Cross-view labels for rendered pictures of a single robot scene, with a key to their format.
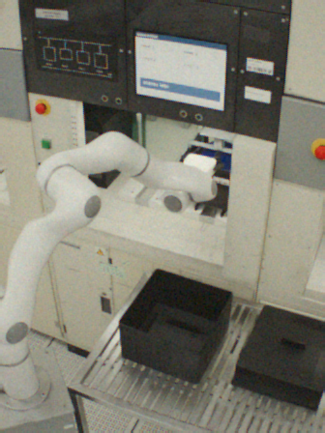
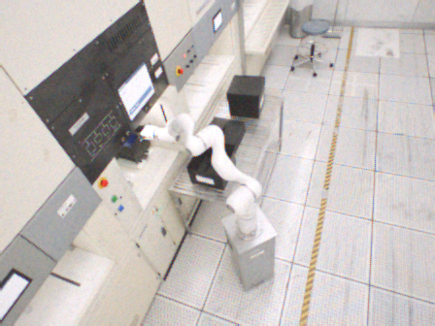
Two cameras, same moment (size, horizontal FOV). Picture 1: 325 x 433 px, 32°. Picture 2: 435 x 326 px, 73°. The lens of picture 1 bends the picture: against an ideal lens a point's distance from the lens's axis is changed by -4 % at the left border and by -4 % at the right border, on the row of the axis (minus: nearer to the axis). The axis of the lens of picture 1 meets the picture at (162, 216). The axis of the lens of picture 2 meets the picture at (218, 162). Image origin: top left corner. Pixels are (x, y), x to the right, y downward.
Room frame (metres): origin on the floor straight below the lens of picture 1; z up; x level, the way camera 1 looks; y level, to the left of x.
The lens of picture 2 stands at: (1.08, 1.41, 2.51)
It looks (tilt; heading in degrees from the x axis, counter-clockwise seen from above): 48 degrees down; 275
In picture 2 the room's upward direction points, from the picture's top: 11 degrees counter-clockwise
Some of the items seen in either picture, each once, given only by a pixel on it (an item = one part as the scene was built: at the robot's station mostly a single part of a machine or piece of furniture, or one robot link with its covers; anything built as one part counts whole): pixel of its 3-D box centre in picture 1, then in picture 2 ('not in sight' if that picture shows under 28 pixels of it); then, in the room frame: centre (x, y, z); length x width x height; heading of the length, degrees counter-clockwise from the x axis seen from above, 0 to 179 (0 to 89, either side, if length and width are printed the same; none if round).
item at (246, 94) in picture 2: not in sight; (247, 96); (0.89, -0.78, 0.89); 0.29 x 0.29 x 0.25; 70
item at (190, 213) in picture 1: (216, 203); (136, 156); (1.84, -0.21, 0.89); 0.22 x 0.21 x 0.04; 156
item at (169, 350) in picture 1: (176, 325); (212, 166); (1.25, -0.05, 0.85); 0.28 x 0.28 x 0.17; 65
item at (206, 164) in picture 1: (196, 168); (150, 132); (1.62, -0.11, 1.20); 0.11 x 0.10 x 0.07; 157
